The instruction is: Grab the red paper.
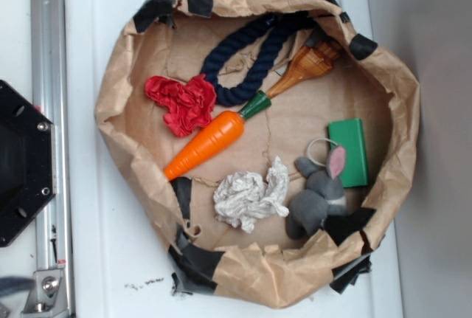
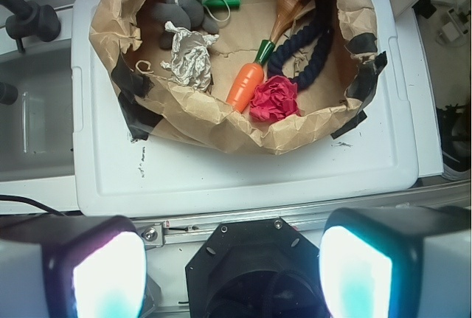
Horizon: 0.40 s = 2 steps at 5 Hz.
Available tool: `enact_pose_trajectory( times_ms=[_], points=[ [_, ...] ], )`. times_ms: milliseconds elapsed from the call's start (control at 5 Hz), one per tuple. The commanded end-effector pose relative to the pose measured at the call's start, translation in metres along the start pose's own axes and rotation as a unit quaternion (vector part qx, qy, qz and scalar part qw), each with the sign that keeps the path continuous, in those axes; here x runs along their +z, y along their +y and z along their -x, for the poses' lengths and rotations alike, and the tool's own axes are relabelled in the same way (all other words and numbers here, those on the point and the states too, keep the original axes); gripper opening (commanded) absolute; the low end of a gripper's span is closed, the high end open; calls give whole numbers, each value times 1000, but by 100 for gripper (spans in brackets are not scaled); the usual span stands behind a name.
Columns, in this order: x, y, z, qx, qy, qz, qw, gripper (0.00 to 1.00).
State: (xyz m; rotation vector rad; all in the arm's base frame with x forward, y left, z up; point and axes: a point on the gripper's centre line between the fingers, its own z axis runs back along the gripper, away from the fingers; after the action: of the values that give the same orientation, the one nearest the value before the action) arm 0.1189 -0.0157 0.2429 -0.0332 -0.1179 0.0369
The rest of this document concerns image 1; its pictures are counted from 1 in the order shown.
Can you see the crumpled white paper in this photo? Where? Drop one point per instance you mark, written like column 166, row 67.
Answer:
column 243, row 198

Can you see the brown paper bag bin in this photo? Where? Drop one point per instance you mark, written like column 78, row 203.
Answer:
column 171, row 38

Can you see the aluminium extrusion rail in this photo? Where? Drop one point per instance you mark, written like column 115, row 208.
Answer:
column 53, row 294

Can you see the amber plastic seashell toy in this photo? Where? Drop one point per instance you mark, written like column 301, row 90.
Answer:
column 309, row 62

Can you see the white tray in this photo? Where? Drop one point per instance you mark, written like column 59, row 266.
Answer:
column 121, row 268

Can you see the grey plush bunny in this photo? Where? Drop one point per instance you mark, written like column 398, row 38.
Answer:
column 323, row 195

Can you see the orange plastic toy carrot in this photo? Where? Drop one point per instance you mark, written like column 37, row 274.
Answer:
column 222, row 132

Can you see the green wooden block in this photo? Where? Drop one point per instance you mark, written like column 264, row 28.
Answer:
column 350, row 134

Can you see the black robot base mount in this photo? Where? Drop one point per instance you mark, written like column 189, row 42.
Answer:
column 26, row 163

